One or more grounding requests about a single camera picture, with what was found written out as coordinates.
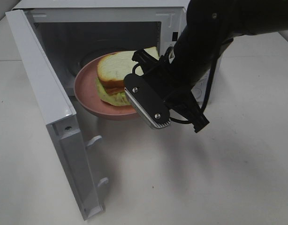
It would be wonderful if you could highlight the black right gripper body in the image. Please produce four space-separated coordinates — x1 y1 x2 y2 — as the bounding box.
132 49 209 133

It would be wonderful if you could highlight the round white door button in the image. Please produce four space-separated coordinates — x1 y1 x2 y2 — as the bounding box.
191 87 202 101

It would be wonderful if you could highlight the toast sandwich with lettuce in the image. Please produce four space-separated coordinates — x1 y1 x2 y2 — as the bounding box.
95 46 160 106

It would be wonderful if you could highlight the pink round plate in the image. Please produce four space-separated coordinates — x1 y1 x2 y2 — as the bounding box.
74 56 140 120

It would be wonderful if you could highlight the white microwave door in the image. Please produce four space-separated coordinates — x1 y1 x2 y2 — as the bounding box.
6 9 108 220

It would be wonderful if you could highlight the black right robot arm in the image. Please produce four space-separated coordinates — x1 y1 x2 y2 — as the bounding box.
124 0 288 132

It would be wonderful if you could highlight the glass microwave turntable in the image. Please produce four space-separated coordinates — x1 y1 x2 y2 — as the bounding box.
74 47 127 76

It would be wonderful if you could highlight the white microwave oven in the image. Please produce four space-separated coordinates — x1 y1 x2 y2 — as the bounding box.
11 0 189 97

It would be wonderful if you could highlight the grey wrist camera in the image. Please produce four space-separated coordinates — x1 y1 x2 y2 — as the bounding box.
124 74 171 129

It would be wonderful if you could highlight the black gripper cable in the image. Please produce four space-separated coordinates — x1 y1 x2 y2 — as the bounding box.
132 46 220 126

